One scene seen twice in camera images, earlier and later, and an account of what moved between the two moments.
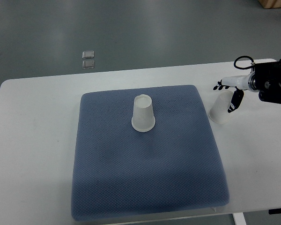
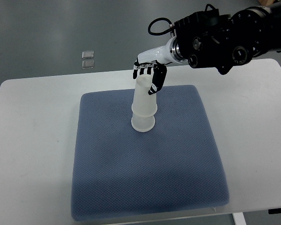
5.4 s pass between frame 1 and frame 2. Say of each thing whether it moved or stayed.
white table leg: stayed
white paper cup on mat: stayed
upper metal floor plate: stayed
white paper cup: moved
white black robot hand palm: moved
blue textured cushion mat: stayed
